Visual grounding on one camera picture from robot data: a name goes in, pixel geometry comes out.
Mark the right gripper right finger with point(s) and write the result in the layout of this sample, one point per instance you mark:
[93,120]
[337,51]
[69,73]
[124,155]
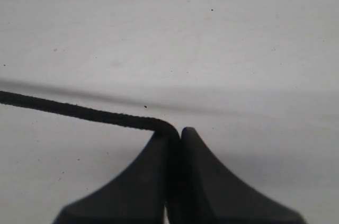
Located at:
[213,194]

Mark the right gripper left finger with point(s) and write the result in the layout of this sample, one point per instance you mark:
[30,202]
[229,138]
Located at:
[136,195]

